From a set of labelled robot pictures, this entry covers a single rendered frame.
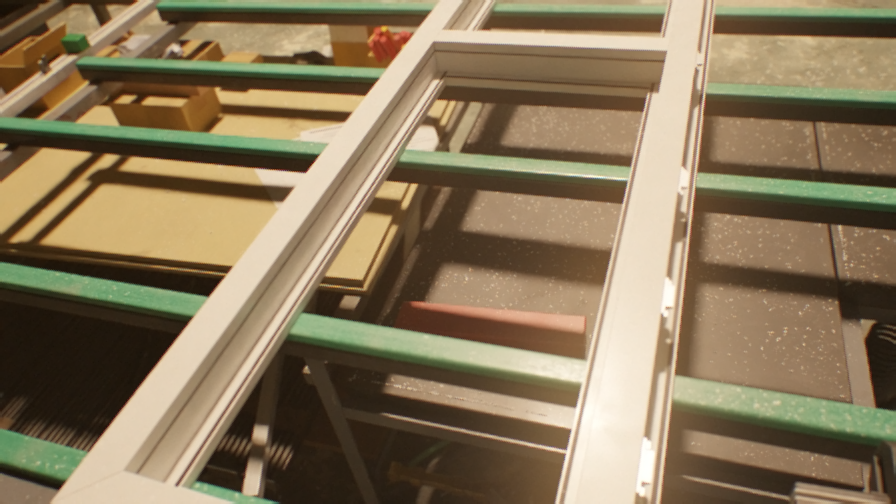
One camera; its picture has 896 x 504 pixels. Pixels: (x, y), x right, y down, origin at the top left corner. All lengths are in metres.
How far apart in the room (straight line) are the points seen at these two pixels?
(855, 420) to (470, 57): 0.77
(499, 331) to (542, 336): 0.07
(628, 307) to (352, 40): 1.21
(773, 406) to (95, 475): 0.61
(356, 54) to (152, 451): 1.24
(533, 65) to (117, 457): 0.82
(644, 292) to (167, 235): 0.98
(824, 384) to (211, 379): 0.82
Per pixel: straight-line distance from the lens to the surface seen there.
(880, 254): 1.32
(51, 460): 0.81
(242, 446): 1.40
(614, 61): 1.10
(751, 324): 1.14
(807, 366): 1.11
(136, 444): 0.67
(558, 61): 1.12
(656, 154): 0.85
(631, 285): 0.68
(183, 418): 0.70
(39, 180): 1.77
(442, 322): 1.06
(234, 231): 1.34
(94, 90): 1.60
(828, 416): 0.71
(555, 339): 1.02
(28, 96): 1.59
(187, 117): 1.65
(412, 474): 1.35
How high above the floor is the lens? 1.42
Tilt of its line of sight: 42 degrees down
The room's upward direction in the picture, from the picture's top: 9 degrees counter-clockwise
